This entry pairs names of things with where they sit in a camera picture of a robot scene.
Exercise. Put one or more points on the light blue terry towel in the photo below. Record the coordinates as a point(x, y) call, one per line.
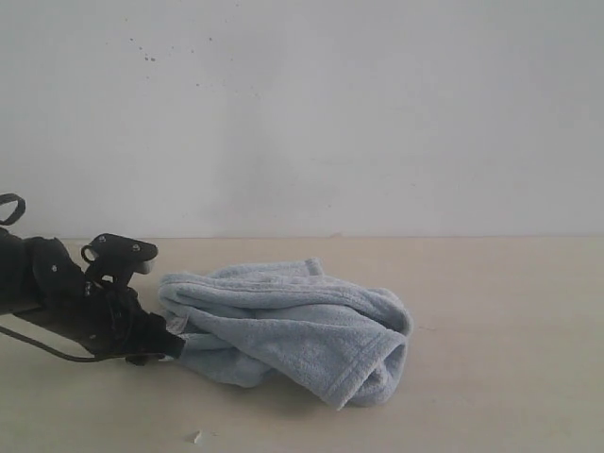
point(345, 343)

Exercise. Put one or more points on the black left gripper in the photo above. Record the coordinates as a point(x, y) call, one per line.
point(42, 285)

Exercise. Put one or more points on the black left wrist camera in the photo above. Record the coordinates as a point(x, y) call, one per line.
point(113, 260)

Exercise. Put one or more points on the white towel care label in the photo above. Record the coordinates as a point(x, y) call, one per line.
point(177, 326)

